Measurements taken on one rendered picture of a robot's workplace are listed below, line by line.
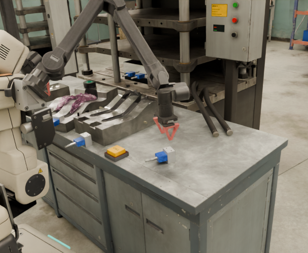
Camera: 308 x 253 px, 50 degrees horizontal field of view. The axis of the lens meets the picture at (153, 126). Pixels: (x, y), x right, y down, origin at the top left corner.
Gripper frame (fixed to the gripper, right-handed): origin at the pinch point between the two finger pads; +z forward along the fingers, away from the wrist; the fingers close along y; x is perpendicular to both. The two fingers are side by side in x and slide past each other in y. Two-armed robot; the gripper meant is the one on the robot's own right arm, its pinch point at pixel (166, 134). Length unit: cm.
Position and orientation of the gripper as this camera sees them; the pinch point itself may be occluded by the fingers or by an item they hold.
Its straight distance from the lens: 139.2
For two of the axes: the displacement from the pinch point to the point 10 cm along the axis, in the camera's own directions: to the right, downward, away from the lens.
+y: -3.8, -3.5, 8.6
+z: 0.6, 9.1, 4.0
